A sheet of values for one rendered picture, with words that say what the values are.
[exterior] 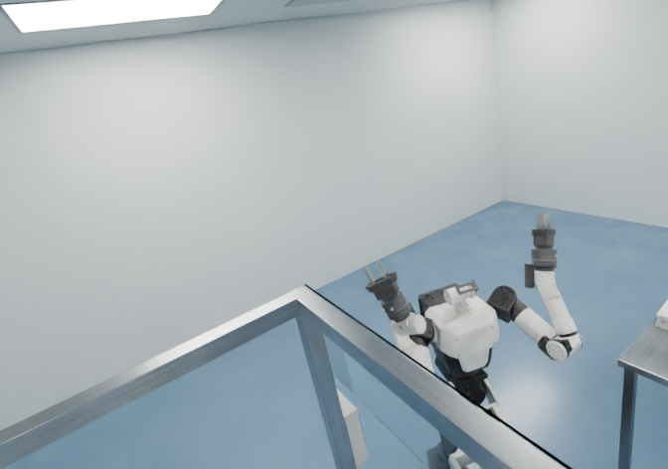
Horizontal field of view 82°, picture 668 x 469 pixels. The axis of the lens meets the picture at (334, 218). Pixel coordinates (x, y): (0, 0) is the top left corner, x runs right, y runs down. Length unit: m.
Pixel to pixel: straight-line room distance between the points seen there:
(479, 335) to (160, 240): 3.00
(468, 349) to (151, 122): 3.11
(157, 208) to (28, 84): 1.30
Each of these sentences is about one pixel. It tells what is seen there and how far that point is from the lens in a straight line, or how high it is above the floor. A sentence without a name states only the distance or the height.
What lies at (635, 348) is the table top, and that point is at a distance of 2.29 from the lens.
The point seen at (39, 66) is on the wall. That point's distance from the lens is 3.83.
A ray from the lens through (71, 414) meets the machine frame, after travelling 1.21.
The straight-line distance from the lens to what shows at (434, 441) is 1.05.
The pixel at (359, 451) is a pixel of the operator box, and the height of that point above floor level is 0.89.
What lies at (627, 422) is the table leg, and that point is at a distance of 2.44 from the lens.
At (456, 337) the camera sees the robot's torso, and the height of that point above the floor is 1.19.
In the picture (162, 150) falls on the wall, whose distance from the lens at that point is 3.81.
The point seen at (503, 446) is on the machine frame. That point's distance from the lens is 0.78.
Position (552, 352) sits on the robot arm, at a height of 1.12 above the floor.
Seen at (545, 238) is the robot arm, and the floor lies 1.52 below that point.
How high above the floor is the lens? 2.23
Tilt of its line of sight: 19 degrees down
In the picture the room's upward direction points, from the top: 12 degrees counter-clockwise
